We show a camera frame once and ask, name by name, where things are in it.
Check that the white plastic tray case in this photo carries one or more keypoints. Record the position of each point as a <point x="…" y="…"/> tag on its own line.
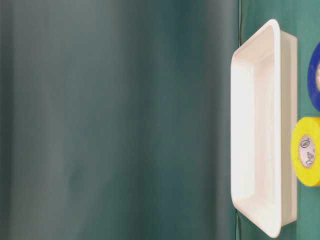
<point x="263" y="115"/>

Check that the yellow tape roll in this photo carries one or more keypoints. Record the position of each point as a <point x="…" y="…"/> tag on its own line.
<point x="305" y="151"/>

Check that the blue tape roll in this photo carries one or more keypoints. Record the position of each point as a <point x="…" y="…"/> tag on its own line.
<point x="313" y="78"/>

